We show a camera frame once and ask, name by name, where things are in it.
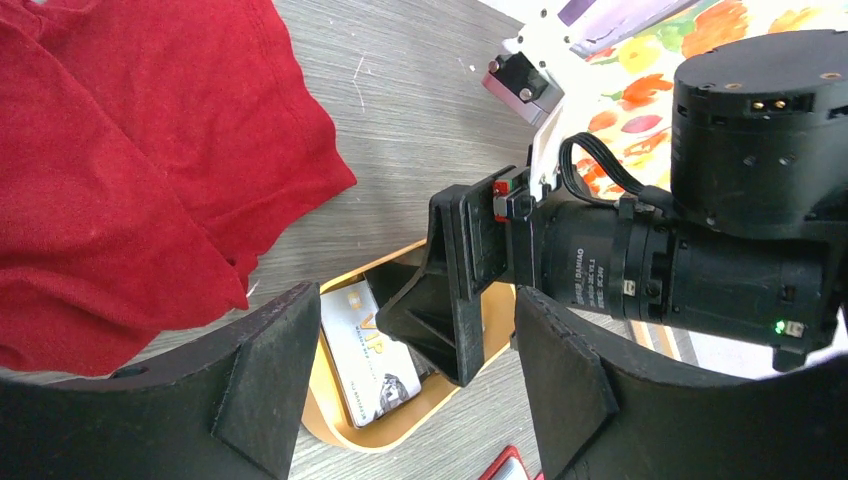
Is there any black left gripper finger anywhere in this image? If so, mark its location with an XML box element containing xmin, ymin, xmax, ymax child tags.
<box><xmin>1</xmin><ymin>282</ymin><xmax>321</xmax><ymax>479</ymax></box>

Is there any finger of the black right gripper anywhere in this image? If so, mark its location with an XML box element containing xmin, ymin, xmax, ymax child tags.
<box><xmin>377</xmin><ymin>184</ymin><xmax>508</xmax><ymax>387</ymax></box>

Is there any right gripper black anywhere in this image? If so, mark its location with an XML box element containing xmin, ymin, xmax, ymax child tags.
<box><xmin>507</xmin><ymin>193</ymin><xmax>847</xmax><ymax>479</ymax></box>

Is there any white VIP card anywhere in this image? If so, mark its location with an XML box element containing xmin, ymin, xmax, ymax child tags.
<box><xmin>321</xmin><ymin>280</ymin><xmax>421</xmax><ymax>428</ymax></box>

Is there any red card holder wallet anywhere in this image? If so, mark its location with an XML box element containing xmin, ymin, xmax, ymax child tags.
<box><xmin>478</xmin><ymin>445</ymin><xmax>545</xmax><ymax>480</ymax></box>

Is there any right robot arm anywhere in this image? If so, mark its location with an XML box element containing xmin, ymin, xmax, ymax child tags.
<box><xmin>376</xmin><ymin>30</ymin><xmax>847</xmax><ymax>479</ymax></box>

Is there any red cloth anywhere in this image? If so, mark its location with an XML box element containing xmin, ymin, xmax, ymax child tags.
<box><xmin>1</xmin><ymin>1</ymin><xmax>356</xmax><ymax>376</ymax></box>

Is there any floral fabric bag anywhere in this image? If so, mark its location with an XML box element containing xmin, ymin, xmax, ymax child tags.
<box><xmin>586</xmin><ymin>1</ymin><xmax>847</xmax><ymax>190</ymax></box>

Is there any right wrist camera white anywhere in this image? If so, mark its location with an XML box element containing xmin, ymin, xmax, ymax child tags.
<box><xmin>481</xmin><ymin>0</ymin><xmax>704</xmax><ymax>200</ymax></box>

